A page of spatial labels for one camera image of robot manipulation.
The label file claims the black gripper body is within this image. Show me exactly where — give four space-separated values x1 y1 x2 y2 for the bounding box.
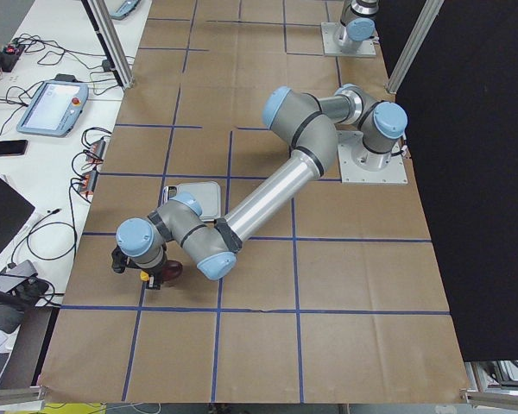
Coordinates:
111 246 162 288

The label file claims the dark red mango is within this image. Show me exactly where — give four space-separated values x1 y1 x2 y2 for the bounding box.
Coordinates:
159 260 183 286

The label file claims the orange usb hub lower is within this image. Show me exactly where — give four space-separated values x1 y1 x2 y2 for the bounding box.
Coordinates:
77 169 99 200

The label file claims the orange usb hub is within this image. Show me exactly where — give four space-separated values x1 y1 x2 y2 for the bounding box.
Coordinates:
84 137 106 165
77 169 99 200

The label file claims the orange usb hub upper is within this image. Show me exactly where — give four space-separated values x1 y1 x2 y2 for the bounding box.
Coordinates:
84 137 106 165

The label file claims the silver digital kitchen scale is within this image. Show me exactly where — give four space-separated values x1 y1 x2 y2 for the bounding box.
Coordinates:
161 181 222 222

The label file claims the black smartphone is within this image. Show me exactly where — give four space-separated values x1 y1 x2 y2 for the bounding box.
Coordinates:
0 139 28 156

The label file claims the blue teach pendant tablet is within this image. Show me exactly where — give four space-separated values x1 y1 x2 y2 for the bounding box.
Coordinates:
16 80 89 137

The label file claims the black curtain panel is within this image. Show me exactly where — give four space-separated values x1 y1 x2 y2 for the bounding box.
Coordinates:
396 1 518 361

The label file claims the aluminium frame post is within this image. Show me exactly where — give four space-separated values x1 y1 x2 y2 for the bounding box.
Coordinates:
82 0 134 90

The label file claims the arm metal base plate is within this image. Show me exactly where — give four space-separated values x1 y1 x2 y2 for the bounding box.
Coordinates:
338 130 408 185
321 22 376 58

